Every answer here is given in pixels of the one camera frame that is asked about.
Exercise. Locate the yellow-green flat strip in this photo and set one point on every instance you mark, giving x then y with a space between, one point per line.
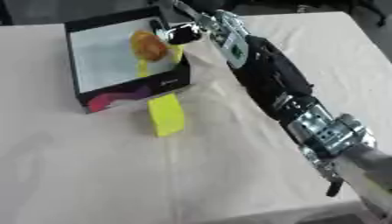
166 115

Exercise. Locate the black box with white inside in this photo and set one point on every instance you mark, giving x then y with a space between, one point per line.
109 55

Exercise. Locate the orange-brown toy bread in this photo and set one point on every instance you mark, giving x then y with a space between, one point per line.
148 46

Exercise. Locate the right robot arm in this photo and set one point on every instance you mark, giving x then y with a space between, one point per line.
275 73

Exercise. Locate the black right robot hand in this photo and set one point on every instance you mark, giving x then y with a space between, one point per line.
182 34

